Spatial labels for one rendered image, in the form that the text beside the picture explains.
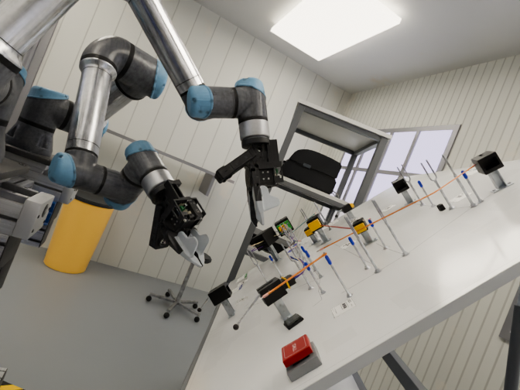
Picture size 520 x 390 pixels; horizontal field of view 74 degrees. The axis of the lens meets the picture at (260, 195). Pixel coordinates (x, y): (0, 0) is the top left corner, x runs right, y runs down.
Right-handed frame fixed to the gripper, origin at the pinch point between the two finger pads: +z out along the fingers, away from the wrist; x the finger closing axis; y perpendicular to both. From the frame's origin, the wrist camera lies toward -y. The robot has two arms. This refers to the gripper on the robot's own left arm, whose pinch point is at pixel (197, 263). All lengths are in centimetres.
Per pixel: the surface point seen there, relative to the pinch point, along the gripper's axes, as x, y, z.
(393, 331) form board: -2.6, 31.1, 31.7
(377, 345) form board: -5.0, 28.8, 31.8
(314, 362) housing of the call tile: -7.8, 19.5, 29.1
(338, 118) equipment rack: 110, 22, -45
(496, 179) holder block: 46, 53, 23
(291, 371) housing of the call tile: -10.0, 16.4, 28.3
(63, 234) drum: 86, -218, -151
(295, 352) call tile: -8.8, 18.3, 26.4
